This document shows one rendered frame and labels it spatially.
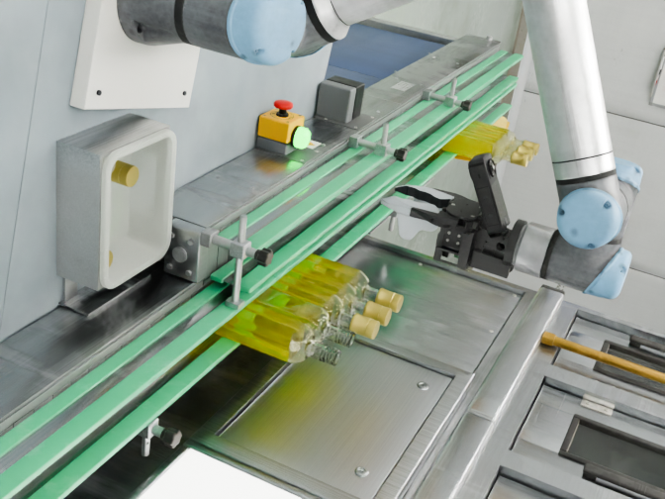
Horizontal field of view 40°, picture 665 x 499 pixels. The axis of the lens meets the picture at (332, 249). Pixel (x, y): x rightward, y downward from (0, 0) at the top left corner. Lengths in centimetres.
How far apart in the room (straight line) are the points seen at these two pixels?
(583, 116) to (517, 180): 660
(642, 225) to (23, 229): 664
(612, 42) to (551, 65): 618
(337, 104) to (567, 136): 101
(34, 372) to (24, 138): 32
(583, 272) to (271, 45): 53
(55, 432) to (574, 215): 72
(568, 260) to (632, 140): 617
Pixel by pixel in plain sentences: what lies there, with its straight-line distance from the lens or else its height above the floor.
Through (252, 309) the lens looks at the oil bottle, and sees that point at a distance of 156.
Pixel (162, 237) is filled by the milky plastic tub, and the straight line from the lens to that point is 151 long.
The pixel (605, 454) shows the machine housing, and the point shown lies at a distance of 176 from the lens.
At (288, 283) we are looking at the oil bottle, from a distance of 165.
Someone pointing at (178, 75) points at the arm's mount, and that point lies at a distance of 153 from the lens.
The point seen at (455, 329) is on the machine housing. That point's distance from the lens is 198.
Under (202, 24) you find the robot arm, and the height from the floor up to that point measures 91.
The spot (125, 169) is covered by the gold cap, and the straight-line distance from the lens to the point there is 142.
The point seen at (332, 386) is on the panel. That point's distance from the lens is 167.
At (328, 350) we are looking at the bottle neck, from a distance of 151.
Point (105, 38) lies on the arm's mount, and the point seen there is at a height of 78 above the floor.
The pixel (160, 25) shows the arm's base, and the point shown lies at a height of 84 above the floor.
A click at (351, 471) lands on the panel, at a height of 123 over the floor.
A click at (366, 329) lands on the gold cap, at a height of 115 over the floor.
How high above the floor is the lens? 158
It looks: 19 degrees down
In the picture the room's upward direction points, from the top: 109 degrees clockwise
